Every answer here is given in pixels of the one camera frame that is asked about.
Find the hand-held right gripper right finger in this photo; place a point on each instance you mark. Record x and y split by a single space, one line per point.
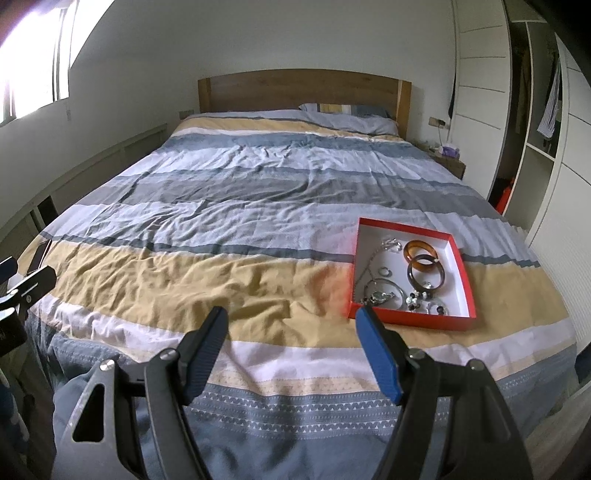
378 355

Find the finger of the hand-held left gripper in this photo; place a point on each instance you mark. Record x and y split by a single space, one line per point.
5 268
34 280

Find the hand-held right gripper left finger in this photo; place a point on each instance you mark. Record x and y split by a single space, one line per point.
203 360

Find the dark brown bangle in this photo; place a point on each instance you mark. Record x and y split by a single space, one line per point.
411 277

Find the red jewelry box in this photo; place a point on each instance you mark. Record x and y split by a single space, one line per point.
457 286

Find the amber bangle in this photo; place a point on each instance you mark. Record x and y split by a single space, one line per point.
408 251

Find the bed with striped duvet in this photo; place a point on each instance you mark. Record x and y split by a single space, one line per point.
231 207

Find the wooden nightstand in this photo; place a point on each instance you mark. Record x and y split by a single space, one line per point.
450 166

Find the window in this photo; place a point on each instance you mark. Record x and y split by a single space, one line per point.
32 60

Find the purple tissue box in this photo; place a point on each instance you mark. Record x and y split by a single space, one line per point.
449 150

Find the striped pillow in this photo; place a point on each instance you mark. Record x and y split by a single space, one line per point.
355 121

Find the white wardrobe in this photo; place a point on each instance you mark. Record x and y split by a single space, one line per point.
540 175

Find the wooden headboard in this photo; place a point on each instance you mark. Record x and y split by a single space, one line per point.
295 87

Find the white wardrobe door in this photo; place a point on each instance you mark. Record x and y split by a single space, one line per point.
482 92

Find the hanging striped shirt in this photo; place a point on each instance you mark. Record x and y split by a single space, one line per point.
549 110

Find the low white wall cabinet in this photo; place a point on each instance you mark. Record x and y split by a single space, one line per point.
83 170

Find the plain wall socket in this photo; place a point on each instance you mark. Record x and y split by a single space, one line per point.
186 113

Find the wall socket with plug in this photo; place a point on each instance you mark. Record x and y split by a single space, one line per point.
438 122

